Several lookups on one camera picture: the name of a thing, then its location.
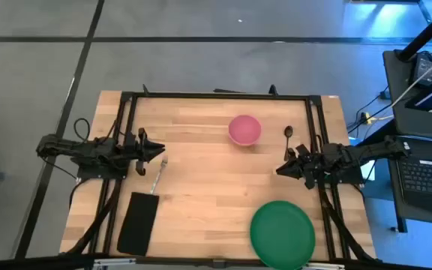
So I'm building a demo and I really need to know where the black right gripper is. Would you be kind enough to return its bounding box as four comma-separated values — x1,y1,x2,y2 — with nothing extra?
276,143,325,191

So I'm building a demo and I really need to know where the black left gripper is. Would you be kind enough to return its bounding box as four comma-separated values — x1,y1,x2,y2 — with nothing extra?
124,127,166,177

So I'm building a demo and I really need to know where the silver metal fork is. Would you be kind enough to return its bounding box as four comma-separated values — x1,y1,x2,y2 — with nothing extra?
149,155,170,196

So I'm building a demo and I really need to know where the dark metal spoon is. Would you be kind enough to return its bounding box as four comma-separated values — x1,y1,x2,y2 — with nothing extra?
283,125,295,162

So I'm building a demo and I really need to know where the pink ribbed bowl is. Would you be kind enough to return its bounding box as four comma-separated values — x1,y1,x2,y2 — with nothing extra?
227,114,263,147

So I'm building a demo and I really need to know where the green round plate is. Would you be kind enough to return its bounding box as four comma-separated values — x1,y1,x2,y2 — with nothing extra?
249,199,317,270

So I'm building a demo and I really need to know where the black cloth napkin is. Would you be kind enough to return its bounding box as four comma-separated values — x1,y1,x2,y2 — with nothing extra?
116,191,161,257

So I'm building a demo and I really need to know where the black side desk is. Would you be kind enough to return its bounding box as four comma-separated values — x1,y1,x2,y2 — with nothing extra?
382,48,432,142

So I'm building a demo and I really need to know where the black laptop computer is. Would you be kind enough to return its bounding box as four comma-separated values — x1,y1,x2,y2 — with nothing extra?
394,137,432,217

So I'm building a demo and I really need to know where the small black electronic box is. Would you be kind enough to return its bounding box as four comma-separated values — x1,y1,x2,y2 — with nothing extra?
409,52,432,89

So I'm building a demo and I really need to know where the black slanted pole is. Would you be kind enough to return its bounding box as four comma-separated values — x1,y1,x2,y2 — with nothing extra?
397,0,432,63

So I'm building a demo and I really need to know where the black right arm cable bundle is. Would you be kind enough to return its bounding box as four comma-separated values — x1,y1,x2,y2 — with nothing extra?
319,183,377,263

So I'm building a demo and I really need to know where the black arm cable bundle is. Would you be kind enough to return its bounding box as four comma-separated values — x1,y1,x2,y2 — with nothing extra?
64,178,124,257
319,183,377,263

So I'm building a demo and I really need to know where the black metal table frame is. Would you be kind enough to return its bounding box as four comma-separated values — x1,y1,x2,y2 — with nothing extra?
88,84,354,263

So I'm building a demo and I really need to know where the black left arm cable bundle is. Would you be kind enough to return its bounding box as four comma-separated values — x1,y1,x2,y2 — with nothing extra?
64,178,124,257

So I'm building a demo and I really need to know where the black floor cable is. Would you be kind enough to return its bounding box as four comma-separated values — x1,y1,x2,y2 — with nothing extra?
346,85,394,134

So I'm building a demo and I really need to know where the white cable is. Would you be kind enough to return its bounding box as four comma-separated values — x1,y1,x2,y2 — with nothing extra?
389,47,432,109

